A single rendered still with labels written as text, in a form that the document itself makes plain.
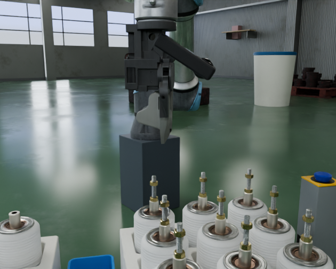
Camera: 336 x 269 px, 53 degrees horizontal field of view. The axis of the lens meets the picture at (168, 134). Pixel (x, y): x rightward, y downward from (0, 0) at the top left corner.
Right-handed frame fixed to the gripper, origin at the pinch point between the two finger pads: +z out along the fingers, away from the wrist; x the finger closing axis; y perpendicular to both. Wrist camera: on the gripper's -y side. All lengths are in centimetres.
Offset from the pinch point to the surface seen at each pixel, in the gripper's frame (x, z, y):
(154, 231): -1.3, 20.8, 2.8
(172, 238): 0.3, 21.1, -0.9
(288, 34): -1017, -89, -247
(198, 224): -10.1, 23.3, -6.0
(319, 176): -18.6, 13.6, -34.3
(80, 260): -10.8, 34.6, 22.8
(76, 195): -78, 46, 50
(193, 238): -10.5, 26.9, -4.9
